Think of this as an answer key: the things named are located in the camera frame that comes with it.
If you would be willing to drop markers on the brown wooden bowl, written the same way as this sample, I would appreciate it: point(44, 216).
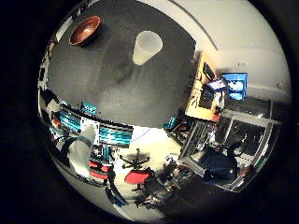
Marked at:
point(84, 30)

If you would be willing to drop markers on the wooden desk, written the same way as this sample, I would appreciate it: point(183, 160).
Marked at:
point(196, 93)

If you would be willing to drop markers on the black laptop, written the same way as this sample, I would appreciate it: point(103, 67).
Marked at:
point(209, 72)

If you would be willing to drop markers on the person in dark clothes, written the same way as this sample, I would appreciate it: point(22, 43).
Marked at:
point(219, 165)

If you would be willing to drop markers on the small teal-lit monitor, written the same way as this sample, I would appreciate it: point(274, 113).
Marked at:
point(89, 108)

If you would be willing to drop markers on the black office chair base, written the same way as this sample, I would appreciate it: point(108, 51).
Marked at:
point(135, 160)

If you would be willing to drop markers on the person in white shirt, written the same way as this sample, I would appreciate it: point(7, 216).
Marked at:
point(81, 151)

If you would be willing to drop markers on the translucent white plastic cup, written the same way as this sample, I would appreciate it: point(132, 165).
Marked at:
point(145, 46)

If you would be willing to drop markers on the red office chair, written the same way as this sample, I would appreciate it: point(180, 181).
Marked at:
point(137, 176)

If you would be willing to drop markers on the blue-lit monitor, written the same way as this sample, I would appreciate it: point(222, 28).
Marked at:
point(237, 86)

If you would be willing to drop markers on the metal frame enclosure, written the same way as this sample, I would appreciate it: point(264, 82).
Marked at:
point(261, 146)

